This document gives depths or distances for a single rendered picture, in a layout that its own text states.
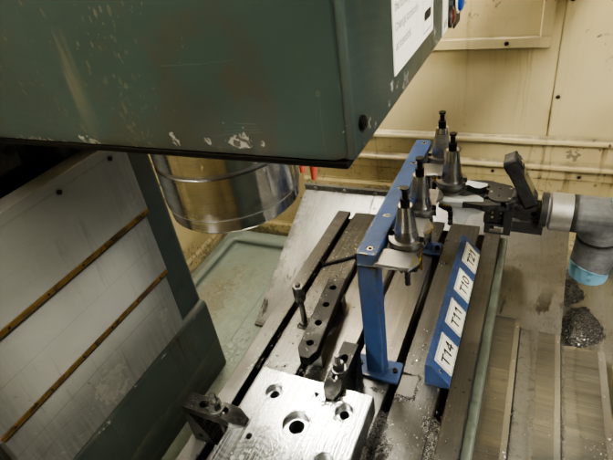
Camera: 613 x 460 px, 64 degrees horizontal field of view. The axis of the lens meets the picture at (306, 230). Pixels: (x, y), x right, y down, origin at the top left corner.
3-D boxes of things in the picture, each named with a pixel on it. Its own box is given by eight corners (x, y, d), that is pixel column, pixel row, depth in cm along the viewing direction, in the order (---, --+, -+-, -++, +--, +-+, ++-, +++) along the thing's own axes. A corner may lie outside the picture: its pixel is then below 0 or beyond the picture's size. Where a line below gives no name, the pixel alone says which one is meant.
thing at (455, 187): (440, 180, 107) (440, 170, 106) (468, 182, 105) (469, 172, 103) (433, 194, 103) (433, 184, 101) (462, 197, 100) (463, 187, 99)
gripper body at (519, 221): (479, 233, 102) (542, 241, 98) (483, 197, 98) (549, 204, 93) (484, 214, 108) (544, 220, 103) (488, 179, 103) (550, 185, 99)
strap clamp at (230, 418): (260, 444, 94) (244, 395, 86) (252, 459, 92) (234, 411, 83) (204, 424, 99) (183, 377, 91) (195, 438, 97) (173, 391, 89)
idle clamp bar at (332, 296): (349, 297, 125) (347, 278, 121) (318, 378, 105) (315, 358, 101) (330, 295, 126) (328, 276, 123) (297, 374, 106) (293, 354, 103)
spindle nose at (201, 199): (198, 170, 67) (172, 84, 61) (311, 164, 64) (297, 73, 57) (149, 237, 55) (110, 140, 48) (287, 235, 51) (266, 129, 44)
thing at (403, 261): (421, 256, 86) (421, 252, 85) (414, 275, 82) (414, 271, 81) (383, 250, 88) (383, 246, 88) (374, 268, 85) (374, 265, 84)
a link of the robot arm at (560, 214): (575, 206, 91) (575, 185, 97) (548, 203, 93) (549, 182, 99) (567, 239, 95) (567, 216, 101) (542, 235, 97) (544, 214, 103)
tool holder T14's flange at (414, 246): (398, 234, 93) (397, 224, 92) (428, 241, 90) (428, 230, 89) (384, 253, 89) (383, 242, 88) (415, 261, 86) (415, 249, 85)
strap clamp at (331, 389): (363, 378, 103) (358, 329, 95) (341, 432, 94) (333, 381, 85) (348, 374, 105) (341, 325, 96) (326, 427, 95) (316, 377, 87)
